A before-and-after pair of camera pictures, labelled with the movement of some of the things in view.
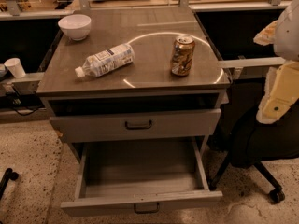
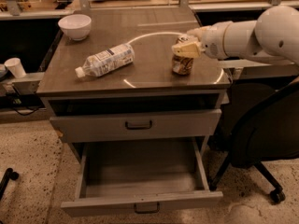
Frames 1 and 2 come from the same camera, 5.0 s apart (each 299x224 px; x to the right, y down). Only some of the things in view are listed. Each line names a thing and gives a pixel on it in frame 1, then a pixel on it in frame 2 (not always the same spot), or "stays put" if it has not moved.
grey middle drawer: x=186 y=123 stays put
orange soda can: x=182 y=55 stays put
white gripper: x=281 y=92 → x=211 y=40
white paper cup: x=15 y=67 stays put
